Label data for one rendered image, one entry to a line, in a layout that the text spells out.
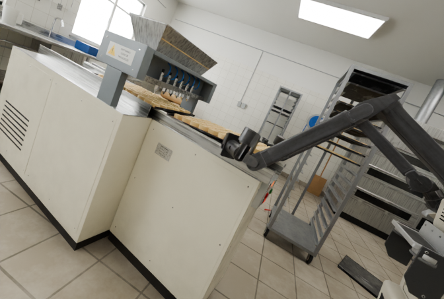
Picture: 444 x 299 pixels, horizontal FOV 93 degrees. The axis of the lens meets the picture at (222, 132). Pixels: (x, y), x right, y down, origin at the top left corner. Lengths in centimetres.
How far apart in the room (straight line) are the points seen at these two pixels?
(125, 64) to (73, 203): 81
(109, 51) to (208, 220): 97
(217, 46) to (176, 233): 511
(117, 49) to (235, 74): 445
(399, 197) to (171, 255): 412
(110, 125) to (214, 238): 75
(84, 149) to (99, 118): 20
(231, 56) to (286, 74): 144
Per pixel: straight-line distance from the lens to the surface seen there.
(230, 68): 556
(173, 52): 130
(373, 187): 460
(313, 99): 529
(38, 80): 181
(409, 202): 486
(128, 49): 117
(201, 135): 105
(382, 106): 81
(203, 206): 108
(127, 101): 133
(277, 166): 122
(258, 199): 101
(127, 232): 146
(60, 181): 154
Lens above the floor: 110
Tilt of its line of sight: 8 degrees down
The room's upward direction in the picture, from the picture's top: 24 degrees clockwise
